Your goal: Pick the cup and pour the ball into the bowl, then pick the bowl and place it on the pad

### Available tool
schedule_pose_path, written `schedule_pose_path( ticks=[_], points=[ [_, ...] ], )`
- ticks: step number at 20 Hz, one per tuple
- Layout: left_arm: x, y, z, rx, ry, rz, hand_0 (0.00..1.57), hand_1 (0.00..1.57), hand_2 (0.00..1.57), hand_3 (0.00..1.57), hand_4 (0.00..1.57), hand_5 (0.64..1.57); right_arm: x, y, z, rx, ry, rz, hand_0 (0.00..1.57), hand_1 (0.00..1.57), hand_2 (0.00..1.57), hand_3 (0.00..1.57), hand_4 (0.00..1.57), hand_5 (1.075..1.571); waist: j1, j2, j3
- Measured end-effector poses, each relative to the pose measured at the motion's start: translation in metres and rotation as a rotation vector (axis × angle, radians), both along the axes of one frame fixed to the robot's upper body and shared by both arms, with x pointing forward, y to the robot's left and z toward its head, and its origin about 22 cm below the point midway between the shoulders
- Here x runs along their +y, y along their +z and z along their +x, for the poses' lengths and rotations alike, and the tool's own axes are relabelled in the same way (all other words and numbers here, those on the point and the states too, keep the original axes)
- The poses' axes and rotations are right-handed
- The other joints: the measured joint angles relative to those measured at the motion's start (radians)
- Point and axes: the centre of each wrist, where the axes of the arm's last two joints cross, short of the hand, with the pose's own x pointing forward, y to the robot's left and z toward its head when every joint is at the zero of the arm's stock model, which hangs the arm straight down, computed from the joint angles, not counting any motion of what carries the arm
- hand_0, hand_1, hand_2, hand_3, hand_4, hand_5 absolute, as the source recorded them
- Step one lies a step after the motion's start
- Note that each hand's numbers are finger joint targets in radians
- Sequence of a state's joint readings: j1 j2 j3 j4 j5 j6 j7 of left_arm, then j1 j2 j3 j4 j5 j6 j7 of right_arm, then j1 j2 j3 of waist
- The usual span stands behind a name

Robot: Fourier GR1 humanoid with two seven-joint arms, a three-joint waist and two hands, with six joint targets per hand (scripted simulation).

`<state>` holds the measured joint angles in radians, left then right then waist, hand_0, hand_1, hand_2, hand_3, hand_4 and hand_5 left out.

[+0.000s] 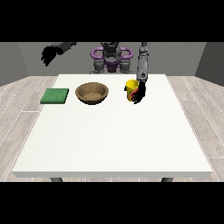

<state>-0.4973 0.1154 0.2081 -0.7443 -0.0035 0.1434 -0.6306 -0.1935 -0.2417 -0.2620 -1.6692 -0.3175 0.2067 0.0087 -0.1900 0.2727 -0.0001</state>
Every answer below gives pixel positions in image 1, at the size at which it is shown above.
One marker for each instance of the yellow cup with melon print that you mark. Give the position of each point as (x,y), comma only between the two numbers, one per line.
(131,89)

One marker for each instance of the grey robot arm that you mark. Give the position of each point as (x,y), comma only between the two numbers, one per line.
(142,64)
(66,45)

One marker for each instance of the brown wooden bowl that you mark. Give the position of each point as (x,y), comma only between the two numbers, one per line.
(92,93)

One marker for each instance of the green square pad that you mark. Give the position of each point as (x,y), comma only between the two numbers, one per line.
(54,96)

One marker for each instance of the grey robot trunk purple rings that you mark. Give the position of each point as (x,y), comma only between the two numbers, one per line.
(110,59)

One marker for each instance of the dark table leg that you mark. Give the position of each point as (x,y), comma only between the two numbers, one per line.
(56,179)
(167,179)

